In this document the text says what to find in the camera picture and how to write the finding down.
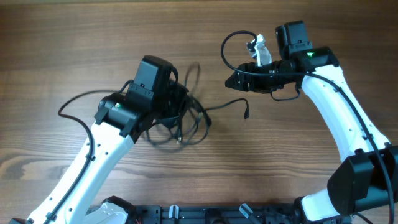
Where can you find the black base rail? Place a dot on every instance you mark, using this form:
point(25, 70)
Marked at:
point(243, 214)

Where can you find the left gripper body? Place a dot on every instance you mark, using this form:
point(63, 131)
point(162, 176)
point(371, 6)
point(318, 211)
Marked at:
point(175, 95)

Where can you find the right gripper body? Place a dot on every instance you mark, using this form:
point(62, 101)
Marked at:
point(266, 83)

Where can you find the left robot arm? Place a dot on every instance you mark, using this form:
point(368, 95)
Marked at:
point(121, 118)

